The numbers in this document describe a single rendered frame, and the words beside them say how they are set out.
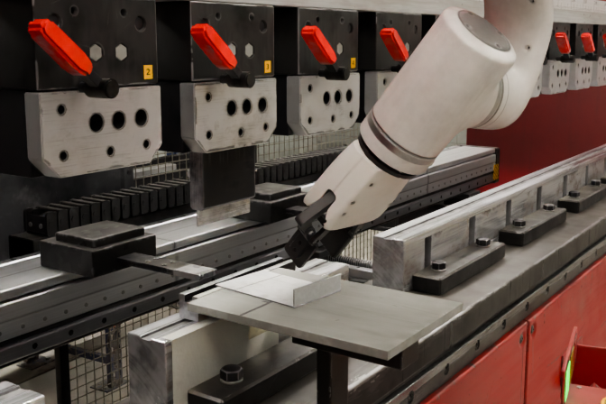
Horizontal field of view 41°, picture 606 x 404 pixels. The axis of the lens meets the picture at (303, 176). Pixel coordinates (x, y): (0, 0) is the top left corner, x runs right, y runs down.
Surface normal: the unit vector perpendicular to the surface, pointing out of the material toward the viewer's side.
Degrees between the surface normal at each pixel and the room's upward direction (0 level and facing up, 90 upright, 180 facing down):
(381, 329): 0
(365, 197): 130
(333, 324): 0
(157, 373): 90
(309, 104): 90
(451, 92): 114
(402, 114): 94
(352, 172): 84
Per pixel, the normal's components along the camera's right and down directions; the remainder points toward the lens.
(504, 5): -0.74, 0.61
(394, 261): -0.57, 0.14
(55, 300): 0.82, 0.09
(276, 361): 0.00, -0.99
